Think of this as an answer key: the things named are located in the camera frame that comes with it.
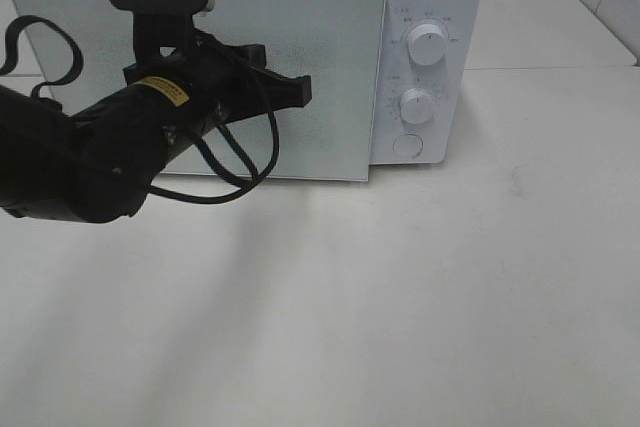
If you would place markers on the lower white timer knob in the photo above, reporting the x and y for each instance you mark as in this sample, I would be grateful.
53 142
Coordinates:
416 106

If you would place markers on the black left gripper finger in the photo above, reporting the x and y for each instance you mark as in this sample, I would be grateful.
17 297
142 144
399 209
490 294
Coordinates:
285 92
251 56

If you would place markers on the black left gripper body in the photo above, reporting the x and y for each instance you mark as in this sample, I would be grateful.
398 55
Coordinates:
177 91

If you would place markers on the white microwave door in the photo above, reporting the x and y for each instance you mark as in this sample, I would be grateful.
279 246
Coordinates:
334 42

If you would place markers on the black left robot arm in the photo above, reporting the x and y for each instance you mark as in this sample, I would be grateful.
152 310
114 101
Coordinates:
101 163

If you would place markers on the upper white power knob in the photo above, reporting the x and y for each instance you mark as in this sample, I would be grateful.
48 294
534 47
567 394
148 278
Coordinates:
426 42

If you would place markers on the round white door button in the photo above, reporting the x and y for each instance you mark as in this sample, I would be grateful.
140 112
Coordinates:
408 145

